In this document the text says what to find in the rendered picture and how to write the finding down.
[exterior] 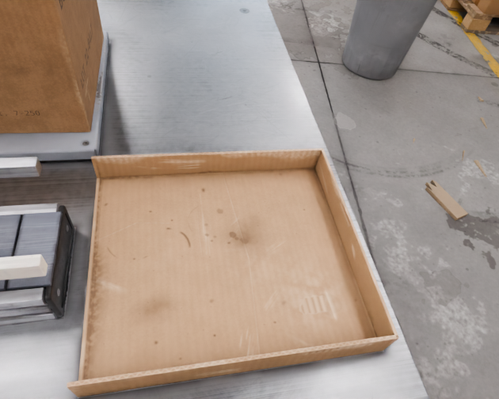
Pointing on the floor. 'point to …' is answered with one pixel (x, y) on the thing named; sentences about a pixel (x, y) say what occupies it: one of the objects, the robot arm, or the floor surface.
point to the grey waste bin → (383, 35)
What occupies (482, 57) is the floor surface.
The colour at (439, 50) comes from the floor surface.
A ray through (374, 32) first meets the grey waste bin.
